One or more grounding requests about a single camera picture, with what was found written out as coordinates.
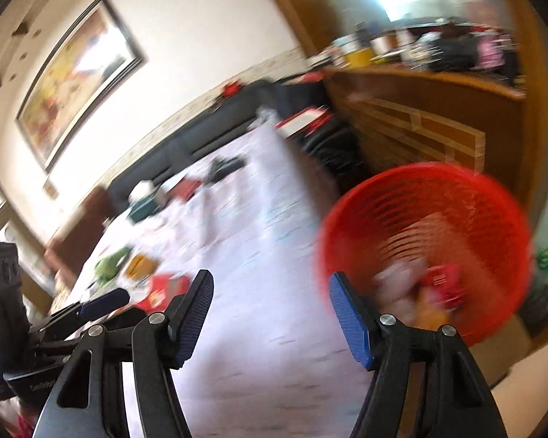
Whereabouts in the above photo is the wooden counter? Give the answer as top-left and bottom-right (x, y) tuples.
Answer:
(322, 66), (528, 220)

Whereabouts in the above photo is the red plastic mesh basket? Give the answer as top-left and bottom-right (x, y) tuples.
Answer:
(314, 162), (536, 346)

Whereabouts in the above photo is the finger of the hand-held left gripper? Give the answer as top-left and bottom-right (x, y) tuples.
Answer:
(30, 288), (131, 334)
(37, 307), (148, 352)

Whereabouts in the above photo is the black leather sofa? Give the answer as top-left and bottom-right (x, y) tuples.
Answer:
(106, 78), (330, 217)

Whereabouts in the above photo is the clear plastic bag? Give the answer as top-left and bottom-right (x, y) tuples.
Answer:
(253, 106), (279, 128)

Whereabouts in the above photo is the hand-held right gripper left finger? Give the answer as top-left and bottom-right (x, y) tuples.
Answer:
(35, 270), (215, 438)

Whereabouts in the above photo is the small red packet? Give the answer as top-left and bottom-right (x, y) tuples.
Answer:
(419, 265), (467, 311)

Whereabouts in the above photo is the green fluffy towel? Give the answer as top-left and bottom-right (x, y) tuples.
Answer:
(94, 245), (134, 281)

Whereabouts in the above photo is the crumpled white tissue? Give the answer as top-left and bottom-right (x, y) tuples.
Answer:
(372, 258), (427, 324)

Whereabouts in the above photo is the flat red foil packet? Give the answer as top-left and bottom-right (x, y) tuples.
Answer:
(171, 177), (204, 201)

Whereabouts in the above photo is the floral pink tablecloth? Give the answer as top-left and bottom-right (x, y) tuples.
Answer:
(50, 125), (384, 438)

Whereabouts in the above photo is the clutter of bottles and jars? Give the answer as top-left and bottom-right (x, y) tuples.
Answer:
(308, 17), (524, 87)

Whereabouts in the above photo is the yellow square container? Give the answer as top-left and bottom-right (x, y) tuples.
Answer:
(125, 255), (158, 281)

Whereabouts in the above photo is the dark bag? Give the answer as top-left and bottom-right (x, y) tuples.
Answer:
(299, 125), (364, 178)

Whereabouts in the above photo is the brown armchair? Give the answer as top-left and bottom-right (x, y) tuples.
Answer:
(43, 185), (117, 293)

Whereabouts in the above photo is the dark red snack packet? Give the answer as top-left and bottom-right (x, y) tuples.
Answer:
(132, 274), (193, 313)

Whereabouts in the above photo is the framed horse painting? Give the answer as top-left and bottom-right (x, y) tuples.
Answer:
(15, 0), (147, 174)

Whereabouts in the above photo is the black toy pistol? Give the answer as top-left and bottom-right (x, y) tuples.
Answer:
(208, 156), (247, 184)

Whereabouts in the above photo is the red white flat box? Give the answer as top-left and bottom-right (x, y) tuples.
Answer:
(274, 106), (334, 140)

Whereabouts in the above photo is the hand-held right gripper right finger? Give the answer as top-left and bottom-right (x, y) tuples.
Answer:
(329, 272), (509, 438)

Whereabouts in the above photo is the green tissue box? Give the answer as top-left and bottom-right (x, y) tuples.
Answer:
(127, 180), (165, 225)

